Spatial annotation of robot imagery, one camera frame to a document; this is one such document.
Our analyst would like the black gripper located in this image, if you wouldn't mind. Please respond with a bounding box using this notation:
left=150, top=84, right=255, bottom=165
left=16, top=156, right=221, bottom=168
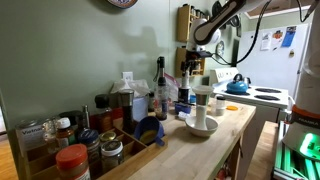
left=180, top=49, right=214, bottom=78

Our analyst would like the black container under bottle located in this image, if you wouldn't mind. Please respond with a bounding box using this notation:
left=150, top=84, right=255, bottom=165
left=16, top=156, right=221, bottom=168
left=177, top=87, right=191, bottom=104

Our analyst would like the tall glass bottle black top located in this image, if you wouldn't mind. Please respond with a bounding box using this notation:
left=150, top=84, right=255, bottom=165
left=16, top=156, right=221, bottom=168
left=152, top=55, right=170, bottom=121

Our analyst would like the small dark bottle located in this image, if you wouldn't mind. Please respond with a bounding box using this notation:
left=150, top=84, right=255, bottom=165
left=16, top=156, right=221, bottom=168
left=147, top=91, right=156, bottom=113

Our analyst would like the dark bottle black cap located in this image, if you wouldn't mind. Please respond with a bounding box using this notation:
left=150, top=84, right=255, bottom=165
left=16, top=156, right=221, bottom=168
left=94, top=93, right=114, bottom=133

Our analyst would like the thin metal bottle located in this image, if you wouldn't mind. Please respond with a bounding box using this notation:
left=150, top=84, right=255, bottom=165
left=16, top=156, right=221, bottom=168
left=81, top=104, right=91, bottom=130

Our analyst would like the brown bottle white cap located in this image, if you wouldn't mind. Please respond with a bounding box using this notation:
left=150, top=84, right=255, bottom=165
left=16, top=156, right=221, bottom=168
left=54, top=116, right=77, bottom=148

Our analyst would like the small wooden spice rack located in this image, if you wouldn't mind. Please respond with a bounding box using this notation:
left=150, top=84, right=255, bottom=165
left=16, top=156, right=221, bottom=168
left=175, top=45, right=207, bottom=79

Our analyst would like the clear plastic bag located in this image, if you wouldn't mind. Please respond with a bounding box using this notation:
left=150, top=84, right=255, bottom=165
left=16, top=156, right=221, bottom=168
left=164, top=73, right=181, bottom=102

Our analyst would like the blue small box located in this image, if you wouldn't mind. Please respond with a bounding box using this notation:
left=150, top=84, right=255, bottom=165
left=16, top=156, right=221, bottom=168
left=174, top=101, right=193, bottom=116

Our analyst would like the large wooden spice rack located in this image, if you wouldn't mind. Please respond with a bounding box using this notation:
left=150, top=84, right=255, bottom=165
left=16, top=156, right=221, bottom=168
left=176, top=3, right=210, bottom=44

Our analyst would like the small white object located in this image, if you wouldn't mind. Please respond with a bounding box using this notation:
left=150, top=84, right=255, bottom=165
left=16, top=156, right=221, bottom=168
left=177, top=111, right=191, bottom=121

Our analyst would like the small white jar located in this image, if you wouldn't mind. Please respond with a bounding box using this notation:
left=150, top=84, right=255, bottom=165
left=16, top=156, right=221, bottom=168
left=214, top=95, right=227, bottom=117

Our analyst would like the blue kettle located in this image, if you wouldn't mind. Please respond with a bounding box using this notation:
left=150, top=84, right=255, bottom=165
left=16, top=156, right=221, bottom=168
left=226, top=73, right=250, bottom=95

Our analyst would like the orange lid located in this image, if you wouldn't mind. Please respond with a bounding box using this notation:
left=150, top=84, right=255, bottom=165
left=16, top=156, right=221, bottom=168
left=225, top=104, right=240, bottom=112

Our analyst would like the white crumpled paper towel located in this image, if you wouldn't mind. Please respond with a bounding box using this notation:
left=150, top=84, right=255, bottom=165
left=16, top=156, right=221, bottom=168
left=110, top=78, right=151, bottom=98

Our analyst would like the small silver pot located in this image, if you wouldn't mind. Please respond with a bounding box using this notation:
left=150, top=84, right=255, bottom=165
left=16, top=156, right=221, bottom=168
left=244, top=76, right=253, bottom=89

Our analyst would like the white tub container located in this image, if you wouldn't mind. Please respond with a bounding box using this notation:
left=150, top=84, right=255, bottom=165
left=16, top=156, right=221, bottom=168
left=132, top=95, right=150, bottom=123

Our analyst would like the white bowl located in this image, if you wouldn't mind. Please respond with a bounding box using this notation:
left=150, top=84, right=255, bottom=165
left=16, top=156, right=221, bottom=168
left=184, top=114, right=220, bottom=138

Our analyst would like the black hanging pan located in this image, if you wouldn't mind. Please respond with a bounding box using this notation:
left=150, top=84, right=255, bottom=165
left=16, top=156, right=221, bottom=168
left=211, top=0, right=224, bottom=18

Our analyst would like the small hanging pan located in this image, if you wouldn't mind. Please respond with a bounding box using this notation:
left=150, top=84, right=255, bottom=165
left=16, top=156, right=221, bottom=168
left=228, top=14, right=242, bottom=29

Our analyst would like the blue funnel cup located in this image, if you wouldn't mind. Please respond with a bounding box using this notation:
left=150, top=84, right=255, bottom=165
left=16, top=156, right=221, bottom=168
left=133, top=115, right=166, bottom=147

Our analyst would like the steel and black pepper grinder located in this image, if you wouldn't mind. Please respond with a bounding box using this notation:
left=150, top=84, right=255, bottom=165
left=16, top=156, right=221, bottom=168
left=118, top=88, right=136, bottom=135

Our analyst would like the white refrigerator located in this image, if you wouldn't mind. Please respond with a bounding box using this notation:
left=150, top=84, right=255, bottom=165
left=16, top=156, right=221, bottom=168
left=235, top=21, right=320, bottom=102

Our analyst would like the white fridge paper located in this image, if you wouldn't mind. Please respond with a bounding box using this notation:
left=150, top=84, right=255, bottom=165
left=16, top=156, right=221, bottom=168
left=259, top=31, right=272, bottom=52

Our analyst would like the orange fridge picture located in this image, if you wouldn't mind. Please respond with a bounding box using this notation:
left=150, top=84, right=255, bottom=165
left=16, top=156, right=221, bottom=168
left=271, top=29, right=285, bottom=52

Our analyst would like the white electric stove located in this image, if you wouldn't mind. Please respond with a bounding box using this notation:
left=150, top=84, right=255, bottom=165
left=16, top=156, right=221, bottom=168
left=208, top=67, right=290, bottom=180

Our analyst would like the wooden organizer tray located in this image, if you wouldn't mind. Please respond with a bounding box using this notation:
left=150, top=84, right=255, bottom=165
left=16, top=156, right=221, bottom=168
left=15, top=125, right=169, bottom=180

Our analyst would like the blue fridge paper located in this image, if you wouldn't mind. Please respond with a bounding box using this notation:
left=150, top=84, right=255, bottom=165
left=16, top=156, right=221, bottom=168
left=281, top=25, right=297, bottom=48

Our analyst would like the jar with gold lid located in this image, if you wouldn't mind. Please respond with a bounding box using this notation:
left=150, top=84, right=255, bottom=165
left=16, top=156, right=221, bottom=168
left=99, top=130, right=118, bottom=145

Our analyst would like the spice jar white lid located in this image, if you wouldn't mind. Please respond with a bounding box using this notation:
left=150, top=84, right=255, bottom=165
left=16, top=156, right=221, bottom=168
left=100, top=139, right=125, bottom=173

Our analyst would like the spice jar blue lid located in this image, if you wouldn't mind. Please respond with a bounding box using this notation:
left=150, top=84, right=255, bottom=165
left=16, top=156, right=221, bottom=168
left=77, top=128, right=102, bottom=165

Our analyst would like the jar with black lid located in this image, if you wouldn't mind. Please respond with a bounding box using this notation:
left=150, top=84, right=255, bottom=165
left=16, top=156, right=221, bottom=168
left=58, top=110, right=84, bottom=132

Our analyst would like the robot stand with green light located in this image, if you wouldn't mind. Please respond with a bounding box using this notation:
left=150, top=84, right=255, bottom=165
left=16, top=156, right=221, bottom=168
left=271, top=120, right=320, bottom=180

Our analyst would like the jar with red lid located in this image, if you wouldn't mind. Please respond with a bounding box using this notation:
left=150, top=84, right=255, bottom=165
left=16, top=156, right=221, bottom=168
left=55, top=143, right=92, bottom=180

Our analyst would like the clear glass jar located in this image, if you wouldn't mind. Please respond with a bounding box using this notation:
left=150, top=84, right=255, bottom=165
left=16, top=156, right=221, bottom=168
left=41, top=117, right=58, bottom=152

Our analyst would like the round wall clock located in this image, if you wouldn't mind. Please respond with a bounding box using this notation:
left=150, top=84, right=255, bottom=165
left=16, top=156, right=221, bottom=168
left=214, top=40, right=226, bottom=59

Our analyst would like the white wall outlet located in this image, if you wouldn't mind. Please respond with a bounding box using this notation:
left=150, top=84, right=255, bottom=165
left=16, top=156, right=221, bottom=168
left=121, top=71, right=134, bottom=81

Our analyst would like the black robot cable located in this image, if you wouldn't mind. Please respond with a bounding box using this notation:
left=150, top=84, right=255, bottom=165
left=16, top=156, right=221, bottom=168
left=211, top=0, right=320, bottom=67

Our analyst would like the decorative wall plate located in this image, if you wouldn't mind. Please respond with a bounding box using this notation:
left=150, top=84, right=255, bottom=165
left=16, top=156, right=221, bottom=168
left=106, top=0, right=139, bottom=10

